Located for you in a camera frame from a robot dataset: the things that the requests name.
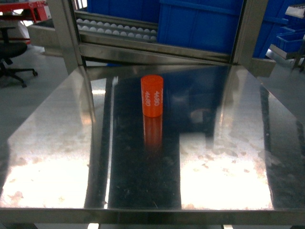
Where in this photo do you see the black office chair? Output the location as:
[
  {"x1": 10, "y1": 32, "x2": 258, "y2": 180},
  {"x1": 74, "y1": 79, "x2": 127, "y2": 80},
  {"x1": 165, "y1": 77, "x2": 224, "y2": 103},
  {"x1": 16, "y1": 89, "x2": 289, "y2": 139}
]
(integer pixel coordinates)
[{"x1": 0, "y1": 26, "x2": 38, "y2": 88}]

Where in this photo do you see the red metal table frame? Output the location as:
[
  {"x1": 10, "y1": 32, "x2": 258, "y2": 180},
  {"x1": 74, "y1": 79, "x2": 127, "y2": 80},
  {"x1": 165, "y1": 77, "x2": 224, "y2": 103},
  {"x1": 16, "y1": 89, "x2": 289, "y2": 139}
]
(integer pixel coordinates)
[{"x1": 0, "y1": 0, "x2": 47, "y2": 18}]

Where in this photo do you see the stainless steel rack frame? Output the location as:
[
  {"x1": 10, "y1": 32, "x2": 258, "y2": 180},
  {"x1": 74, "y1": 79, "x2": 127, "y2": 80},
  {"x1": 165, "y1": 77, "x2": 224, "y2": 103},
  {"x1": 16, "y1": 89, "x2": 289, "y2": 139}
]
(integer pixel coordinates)
[{"x1": 27, "y1": 0, "x2": 276, "y2": 77}]

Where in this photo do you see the blue crate at right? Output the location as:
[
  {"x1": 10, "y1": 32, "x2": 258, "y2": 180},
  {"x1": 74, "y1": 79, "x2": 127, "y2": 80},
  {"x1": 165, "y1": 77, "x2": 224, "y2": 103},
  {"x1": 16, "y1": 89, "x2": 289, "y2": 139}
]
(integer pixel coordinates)
[{"x1": 253, "y1": 0, "x2": 304, "y2": 58}]

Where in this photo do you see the large blue plastic crate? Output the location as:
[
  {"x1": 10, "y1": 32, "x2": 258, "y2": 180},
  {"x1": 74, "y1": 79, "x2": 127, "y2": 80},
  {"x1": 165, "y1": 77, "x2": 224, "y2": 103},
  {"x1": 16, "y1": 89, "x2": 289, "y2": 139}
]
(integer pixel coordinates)
[{"x1": 157, "y1": 0, "x2": 243, "y2": 54}]

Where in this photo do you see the small blue bin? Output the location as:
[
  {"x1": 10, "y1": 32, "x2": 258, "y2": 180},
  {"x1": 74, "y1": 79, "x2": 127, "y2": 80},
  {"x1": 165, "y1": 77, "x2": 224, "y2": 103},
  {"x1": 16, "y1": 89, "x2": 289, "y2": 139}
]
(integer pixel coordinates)
[{"x1": 275, "y1": 27, "x2": 305, "y2": 52}]

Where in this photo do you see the white roller conveyor track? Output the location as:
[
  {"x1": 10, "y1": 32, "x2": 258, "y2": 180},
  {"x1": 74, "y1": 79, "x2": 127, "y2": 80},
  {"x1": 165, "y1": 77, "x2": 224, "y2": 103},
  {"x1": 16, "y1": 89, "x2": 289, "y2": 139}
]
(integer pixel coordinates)
[{"x1": 76, "y1": 18, "x2": 157, "y2": 42}]

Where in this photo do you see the orange cylindrical capacitor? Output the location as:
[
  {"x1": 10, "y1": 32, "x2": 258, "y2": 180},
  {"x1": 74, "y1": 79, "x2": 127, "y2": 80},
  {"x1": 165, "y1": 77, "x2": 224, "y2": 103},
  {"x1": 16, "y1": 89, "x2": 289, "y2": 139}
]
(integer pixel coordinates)
[{"x1": 141, "y1": 74, "x2": 163, "y2": 118}]

